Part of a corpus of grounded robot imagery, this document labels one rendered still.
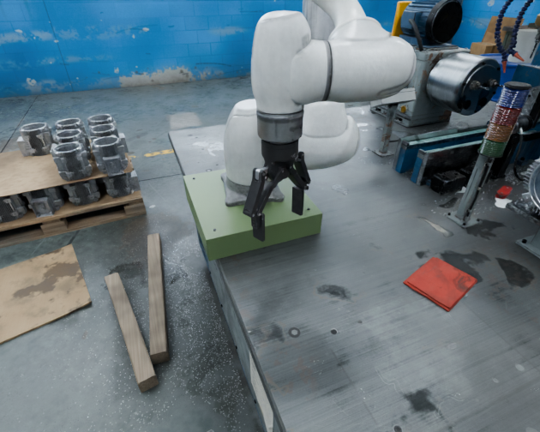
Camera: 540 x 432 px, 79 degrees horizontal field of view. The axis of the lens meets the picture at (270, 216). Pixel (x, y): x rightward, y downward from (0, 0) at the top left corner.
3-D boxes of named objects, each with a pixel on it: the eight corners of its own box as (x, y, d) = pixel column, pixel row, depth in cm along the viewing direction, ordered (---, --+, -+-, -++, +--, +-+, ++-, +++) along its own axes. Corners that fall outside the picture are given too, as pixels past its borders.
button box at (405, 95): (404, 103, 142) (403, 90, 141) (416, 99, 135) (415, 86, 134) (370, 107, 137) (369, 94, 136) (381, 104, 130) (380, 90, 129)
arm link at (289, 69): (254, 117, 57) (327, 114, 58) (250, 12, 49) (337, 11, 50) (250, 100, 66) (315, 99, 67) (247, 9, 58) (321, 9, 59)
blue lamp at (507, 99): (507, 100, 89) (514, 83, 87) (528, 107, 85) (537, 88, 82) (491, 103, 87) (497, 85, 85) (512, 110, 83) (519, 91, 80)
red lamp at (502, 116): (501, 117, 92) (507, 100, 89) (520, 124, 87) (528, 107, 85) (484, 120, 90) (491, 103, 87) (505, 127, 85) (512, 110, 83)
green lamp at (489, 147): (488, 147, 97) (494, 133, 94) (507, 155, 92) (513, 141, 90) (473, 151, 95) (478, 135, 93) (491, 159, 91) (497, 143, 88)
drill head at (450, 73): (437, 95, 184) (452, 45, 170) (495, 115, 156) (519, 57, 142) (401, 100, 177) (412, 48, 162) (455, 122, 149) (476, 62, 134)
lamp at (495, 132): (494, 133, 94) (501, 117, 92) (513, 141, 90) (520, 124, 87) (478, 135, 93) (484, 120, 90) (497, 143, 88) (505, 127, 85)
